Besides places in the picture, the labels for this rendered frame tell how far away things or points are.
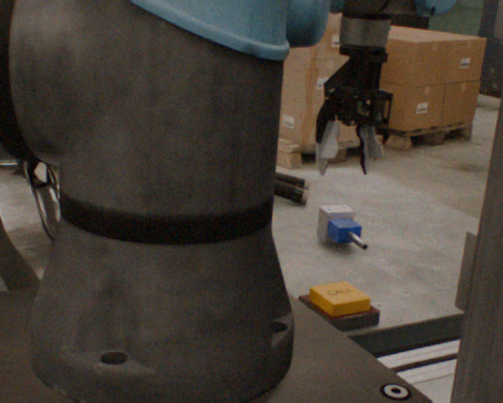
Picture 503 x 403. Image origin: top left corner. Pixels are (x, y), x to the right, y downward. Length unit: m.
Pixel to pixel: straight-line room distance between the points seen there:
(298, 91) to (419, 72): 1.02
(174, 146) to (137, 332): 0.09
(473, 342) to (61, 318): 0.25
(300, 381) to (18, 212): 0.74
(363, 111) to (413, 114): 4.38
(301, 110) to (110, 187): 4.52
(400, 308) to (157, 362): 0.77
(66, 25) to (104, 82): 0.03
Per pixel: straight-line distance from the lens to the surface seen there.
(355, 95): 1.22
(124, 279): 0.39
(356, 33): 1.23
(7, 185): 1.17
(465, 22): 9.33
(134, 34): 0.36
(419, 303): 1.15
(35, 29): 0.38
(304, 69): 4.85
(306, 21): 0.62
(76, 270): 0.41
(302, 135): 4.90
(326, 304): 1.04
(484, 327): 0.51
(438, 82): 5.76
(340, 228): 1.30
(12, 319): 0.51
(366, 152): 1.33
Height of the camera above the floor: 1.26
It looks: 19 degrees down
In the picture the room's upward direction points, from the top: 4 degrees clockwise
